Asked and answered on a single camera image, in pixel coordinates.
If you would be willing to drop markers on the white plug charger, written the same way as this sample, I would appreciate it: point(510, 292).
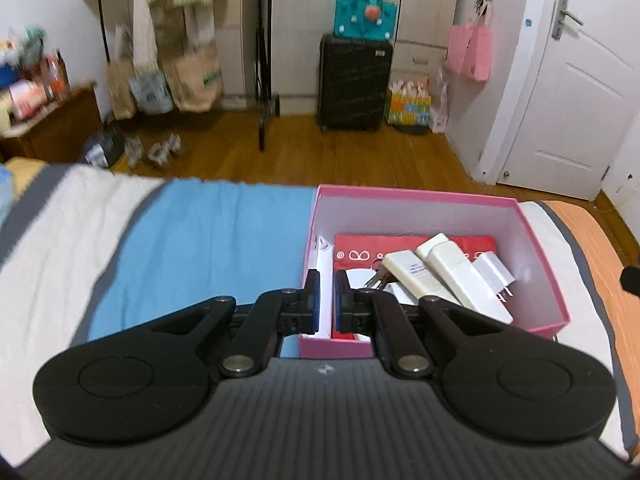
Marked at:
point(360, 280)

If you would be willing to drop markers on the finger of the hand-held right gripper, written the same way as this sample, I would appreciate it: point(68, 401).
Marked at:
point(631, 280)

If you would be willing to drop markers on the cream buttoned remote control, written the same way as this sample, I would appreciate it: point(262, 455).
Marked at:
point(465, 280)

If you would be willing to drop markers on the small brown paper bag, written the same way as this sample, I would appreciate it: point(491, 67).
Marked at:
point(120, 90)

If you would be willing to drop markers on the white wardrobe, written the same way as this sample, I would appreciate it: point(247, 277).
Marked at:
point(310, 0)

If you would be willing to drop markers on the cream rounded remote control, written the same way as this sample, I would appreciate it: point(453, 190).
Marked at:
point(432, 245)

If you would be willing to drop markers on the white plastic bag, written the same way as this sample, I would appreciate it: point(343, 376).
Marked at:
point(440, 110)

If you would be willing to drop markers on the white square power adapter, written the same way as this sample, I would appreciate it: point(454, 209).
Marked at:
point(492, 270)

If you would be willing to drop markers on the colourful gift bag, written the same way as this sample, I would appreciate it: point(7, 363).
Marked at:
point(407, 107)

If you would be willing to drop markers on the wooden nightstand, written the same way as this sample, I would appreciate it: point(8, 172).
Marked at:
point(65, 125)

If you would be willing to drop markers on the grey shoe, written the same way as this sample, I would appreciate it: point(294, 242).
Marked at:
point(164, 149)
point(134, 152)

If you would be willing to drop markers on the tissue box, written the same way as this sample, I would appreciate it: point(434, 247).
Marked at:
point(27, 97)

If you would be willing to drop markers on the white door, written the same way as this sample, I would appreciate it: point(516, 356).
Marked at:
point(575, 110)

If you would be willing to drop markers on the black coat rack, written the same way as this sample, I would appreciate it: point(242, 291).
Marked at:
point(261, 60)

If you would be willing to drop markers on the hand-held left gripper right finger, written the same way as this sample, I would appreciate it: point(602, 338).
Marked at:
point(339, 305)

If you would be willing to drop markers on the red packet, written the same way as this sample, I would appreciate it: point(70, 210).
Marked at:
point(55, 77)

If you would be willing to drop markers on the blue printed bag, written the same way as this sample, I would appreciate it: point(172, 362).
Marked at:
point(150, 92)

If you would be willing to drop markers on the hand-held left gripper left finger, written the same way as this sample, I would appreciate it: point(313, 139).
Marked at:
point(315, 305)

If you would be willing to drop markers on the large brown paper bag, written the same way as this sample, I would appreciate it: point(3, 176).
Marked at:
point(192, 80)

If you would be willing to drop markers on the pink cardboard box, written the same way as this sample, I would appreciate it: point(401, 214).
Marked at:
point(450, 215)

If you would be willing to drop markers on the black suitcase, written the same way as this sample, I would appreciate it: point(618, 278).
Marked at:
point(355, 85)

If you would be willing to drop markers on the teal felt handbag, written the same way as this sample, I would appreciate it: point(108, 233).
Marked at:
point(350, 15)

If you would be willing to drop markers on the white labelled remote control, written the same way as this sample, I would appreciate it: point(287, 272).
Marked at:
point(410, 267)

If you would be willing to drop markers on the pink paper bag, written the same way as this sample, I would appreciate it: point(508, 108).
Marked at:
point(470, 50)

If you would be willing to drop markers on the black plastic bag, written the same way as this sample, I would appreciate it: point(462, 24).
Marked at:
point(102, 147)

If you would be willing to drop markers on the green printed bag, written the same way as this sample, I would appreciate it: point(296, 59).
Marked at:
point(30, 45)

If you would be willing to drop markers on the yellow pillow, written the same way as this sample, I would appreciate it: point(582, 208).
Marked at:
point(25, 175)

